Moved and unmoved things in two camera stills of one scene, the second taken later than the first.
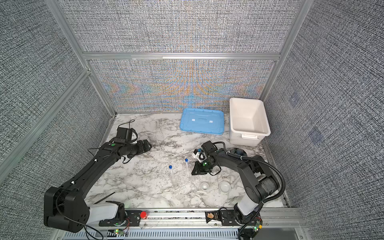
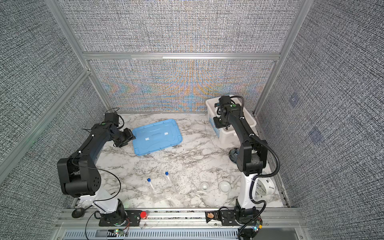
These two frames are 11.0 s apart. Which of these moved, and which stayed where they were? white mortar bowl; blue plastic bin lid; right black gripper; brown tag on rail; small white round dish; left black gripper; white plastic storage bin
Moved: white plastic storage bin; blue plastic bin lid; right black gripper; left black gripper
Stayed: brown tag on rail; white mortar bowl; small white round dish
